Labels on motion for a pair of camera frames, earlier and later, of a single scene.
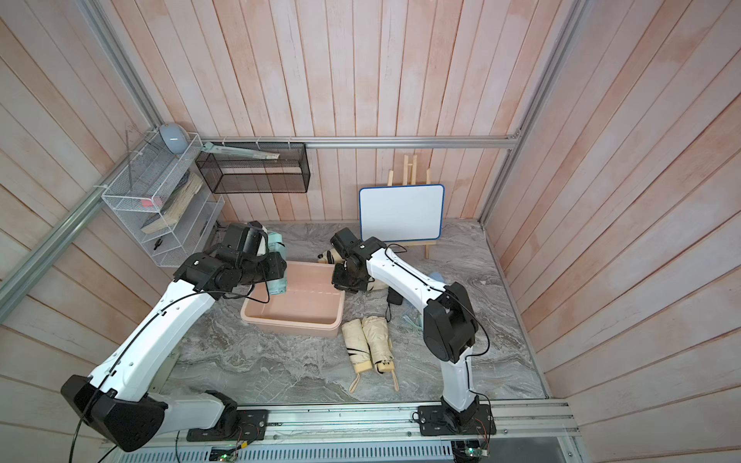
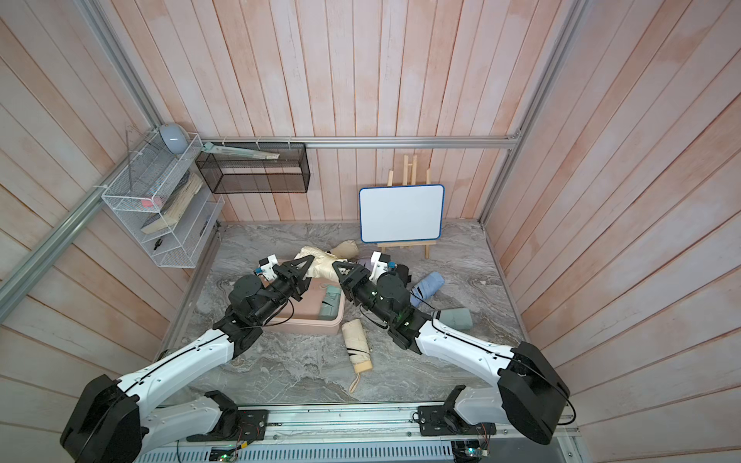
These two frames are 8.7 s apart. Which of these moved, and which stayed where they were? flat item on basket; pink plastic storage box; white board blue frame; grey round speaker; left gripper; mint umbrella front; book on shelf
Moved: mint umbrella front; left gripper
Stayed: grey round speaker; book on shelf; white board blue frame; flat item on basket; pink plastic storage box
